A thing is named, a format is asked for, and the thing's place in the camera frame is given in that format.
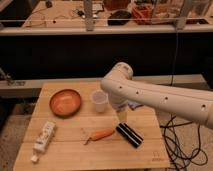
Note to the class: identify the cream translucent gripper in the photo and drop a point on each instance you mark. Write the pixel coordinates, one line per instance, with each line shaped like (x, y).
(122, 115)

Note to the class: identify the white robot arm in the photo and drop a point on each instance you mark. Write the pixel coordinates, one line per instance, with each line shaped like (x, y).
(190, 104)

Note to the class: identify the blue sponge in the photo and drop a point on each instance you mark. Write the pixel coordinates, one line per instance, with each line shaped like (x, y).
(134, 105)

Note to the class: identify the black white striped block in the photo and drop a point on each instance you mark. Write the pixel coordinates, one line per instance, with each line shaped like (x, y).
(129, 134)

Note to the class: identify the white plastic cup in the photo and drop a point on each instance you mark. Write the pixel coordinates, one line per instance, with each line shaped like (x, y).
(100, 100)

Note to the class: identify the orange toy carrot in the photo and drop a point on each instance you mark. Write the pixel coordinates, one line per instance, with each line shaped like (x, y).
(99, 135)

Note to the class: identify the orange wooden bowl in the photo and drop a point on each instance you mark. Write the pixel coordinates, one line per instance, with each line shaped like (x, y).
(65, 103)

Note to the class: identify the white toothpaste tube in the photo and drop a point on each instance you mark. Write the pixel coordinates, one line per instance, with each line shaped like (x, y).
(43, 140)

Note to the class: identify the black object on bench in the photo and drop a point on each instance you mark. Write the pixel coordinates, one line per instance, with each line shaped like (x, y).
(119, 17)

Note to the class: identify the orange basket on bench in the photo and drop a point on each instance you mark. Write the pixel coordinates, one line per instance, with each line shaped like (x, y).
(142, 14)

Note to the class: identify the grey metal clamp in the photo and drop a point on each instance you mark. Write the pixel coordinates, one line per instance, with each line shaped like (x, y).
(9, 80)

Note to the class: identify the grey metal post left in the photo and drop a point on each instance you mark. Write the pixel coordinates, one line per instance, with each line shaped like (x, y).
(88, 15)

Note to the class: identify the grey metal post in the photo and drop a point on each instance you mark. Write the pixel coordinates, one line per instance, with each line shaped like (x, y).
(185, 9)
(88, 15)

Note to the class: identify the grey metal post right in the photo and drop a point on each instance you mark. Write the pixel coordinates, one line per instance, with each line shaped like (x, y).
(185, 9)

